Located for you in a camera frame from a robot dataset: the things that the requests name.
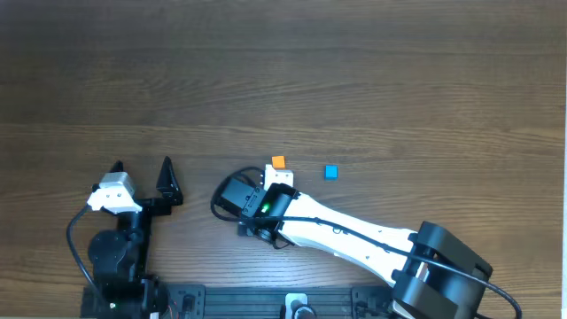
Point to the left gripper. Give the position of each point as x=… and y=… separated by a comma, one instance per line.
x=157, y=209

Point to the orange cube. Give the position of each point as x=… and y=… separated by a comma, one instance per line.
x=278, y=161

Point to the blue cube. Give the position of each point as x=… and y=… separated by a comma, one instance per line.
x=331, y=172

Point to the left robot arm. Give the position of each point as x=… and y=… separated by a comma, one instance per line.
x=111, y=252

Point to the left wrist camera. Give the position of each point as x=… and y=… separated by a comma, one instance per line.
x=115, y=195

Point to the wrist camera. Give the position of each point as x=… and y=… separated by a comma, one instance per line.
x=279, y=177
x=115, y=195

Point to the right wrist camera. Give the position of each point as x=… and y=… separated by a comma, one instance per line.
x=279, y=177

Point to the mounting rail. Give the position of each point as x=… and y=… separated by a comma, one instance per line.
x=248, y=303

